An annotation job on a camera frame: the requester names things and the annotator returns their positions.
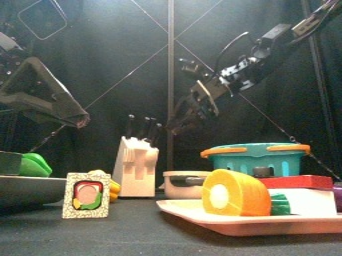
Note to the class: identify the red toy block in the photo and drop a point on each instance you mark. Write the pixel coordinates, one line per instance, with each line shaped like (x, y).
(298, 181)

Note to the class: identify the square toy sushi roll piece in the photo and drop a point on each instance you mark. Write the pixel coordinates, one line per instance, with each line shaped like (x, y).
(85, 195)

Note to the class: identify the green toy carrot top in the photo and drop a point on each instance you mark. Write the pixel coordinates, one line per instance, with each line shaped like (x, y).
(279, 204)

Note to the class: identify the orange toy carrot piece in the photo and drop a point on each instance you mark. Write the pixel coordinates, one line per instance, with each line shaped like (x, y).
(235, 191)

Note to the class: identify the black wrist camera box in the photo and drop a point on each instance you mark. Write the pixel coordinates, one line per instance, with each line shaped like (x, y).
(192, 68)

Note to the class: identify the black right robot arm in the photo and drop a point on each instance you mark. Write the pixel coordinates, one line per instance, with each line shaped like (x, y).
(284, 36)

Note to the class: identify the yellow toy food piece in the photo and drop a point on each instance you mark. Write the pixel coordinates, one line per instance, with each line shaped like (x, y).
(113, 190)

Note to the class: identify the grey plate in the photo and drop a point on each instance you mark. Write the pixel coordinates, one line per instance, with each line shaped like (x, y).
(26, 191)

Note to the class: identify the white toy food block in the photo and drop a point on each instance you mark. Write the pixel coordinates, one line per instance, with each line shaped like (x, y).
(307, 201)

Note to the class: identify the green toy vegetable piece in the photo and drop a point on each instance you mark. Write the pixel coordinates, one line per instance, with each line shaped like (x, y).
(34, 165)

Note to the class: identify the white toy knife block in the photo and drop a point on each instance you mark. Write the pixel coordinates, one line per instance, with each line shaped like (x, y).
(133, 170)

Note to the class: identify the vertical metal frame pole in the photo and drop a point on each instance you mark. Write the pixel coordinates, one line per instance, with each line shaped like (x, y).
(169, 66)

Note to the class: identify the white toy pot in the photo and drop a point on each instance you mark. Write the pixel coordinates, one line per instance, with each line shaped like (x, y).
(180, 188)

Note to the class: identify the dark side frame pole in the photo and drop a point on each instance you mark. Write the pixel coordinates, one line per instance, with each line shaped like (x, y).
(318, 83)

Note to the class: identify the purple toy piece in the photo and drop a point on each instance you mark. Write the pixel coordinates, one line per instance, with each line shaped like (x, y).
(338, 196)

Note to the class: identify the dark green toy block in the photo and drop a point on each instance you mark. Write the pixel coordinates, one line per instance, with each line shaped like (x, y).
(9, 163)

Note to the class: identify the pink tray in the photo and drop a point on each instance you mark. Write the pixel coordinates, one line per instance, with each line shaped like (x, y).
(248, 225)

